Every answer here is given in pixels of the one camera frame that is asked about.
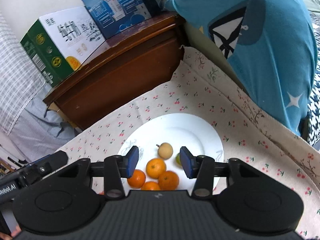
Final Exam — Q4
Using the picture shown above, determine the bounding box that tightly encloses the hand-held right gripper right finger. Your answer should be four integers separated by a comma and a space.
180, 146, 258, 197

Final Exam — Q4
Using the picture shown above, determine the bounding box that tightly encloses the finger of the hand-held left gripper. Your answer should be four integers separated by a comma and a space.
15, 151, 69, 188

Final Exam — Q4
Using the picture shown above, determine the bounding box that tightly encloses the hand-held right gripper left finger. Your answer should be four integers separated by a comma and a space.
57, 145, 140, 200

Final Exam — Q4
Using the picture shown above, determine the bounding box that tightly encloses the orange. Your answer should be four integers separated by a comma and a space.
141, 181, 161, 191
146, 158, 167, 179
127, 169, 146, 189
158, 170, 180, 190

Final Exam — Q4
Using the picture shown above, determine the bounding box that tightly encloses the brown kiwi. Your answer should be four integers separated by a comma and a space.
156, 142, 173, 160

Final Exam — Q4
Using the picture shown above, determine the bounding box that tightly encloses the white plate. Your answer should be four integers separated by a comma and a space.
117, 113, 224, 198

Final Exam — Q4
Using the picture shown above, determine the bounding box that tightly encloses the blue-grey hanging cloth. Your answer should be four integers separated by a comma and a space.
0, 82, 83, 163

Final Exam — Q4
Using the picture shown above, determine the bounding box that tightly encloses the cherry print tablecloth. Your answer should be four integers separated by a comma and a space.
54, 79, 320, 240

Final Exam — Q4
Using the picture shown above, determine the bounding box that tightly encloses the brown wooden cabinet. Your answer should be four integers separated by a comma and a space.
42, 11, 188, 132

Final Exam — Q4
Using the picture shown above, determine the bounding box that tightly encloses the floral branch print cloth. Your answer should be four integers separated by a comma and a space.
172, 45, 320, 180

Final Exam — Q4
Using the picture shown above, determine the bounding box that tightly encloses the checked cloth cover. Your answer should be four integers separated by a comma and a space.
0, 12, 48, 113

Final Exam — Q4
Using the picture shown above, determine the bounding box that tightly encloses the green and white carton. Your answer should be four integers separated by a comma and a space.
20, 6, 107, 88

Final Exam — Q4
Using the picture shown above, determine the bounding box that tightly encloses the dark checked bedsheet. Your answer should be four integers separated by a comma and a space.
306, 82, 320, 150

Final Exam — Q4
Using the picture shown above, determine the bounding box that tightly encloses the blue pillow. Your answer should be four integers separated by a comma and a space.
164, 0, 318, 137

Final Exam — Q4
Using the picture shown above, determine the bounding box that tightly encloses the blue carton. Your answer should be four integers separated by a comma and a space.
80, 0, 160, 40

